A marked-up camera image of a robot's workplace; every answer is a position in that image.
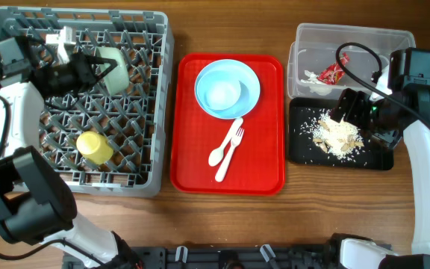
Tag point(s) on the light blue round plate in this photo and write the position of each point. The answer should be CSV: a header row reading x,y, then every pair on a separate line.
x,y
250,88

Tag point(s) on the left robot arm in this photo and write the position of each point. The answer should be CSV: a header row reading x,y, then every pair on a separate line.
x,y
37,207

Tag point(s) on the white plastic fork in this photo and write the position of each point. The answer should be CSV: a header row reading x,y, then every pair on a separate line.
x,y
234,143

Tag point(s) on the red snack wrapper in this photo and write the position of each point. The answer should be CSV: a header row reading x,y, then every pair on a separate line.
x,y
331,75

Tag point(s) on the white paper napkin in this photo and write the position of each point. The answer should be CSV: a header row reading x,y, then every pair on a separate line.
x,y
315,85

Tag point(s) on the rice and food scraps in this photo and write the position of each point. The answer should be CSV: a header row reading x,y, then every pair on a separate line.
x,y
330,140

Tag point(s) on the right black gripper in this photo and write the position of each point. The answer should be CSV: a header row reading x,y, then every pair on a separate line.
x,y
358,100

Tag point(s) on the white plastic spoon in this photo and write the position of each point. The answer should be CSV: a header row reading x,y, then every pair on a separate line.
x,y
217,154

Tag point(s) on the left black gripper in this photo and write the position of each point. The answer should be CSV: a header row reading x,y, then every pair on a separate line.
x,y
86,69

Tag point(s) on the clear plastic waste bin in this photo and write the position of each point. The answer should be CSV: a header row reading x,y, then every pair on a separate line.
x,y
315,46

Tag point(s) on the red plastic serving tray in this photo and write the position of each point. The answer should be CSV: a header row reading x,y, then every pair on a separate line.
x,y
258,164

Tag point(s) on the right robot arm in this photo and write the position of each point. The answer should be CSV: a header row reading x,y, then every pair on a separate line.
x,y
403,113

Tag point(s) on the black rectangular tray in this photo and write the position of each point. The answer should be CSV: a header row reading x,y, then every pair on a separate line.
x,y
303,116

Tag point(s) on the yellow plastic cup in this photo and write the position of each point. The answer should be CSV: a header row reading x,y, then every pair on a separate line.
x,y
94,147

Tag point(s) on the green plastic saucer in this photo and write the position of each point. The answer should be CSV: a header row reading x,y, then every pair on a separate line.
x,y
117,80

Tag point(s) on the light blue plastic bowl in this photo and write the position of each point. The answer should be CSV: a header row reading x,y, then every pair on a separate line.
x,y
217,90

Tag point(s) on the grey plastic dishwasher rack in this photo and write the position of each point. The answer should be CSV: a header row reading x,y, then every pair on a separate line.
x,y
132,121

